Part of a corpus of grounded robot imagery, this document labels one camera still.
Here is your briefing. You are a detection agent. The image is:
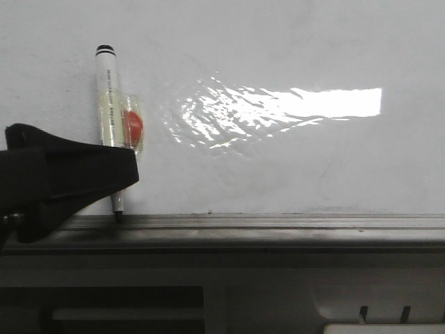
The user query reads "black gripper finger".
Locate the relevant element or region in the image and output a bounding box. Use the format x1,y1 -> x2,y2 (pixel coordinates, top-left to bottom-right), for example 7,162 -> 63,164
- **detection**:
1,123 -> 139,244

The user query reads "white whiteboard marker pen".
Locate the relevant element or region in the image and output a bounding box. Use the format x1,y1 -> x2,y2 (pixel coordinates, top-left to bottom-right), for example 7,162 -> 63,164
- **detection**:
95,45 -> 127,224

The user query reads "red round magnet with tape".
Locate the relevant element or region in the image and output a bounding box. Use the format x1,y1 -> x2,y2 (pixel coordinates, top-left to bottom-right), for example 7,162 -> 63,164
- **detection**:
120,92 -> 144,154

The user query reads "white whiteboard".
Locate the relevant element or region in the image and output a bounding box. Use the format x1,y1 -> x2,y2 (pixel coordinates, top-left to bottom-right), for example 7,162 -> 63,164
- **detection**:
1,1 -> 444,214

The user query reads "grey cabinet below whiteboard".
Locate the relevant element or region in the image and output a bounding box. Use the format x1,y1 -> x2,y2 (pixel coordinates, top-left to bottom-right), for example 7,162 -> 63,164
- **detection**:
1,251 -> 444,333

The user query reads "grey metal whiteboard tray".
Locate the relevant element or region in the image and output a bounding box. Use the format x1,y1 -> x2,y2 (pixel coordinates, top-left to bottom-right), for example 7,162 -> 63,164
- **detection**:
3,214 -> 444,255

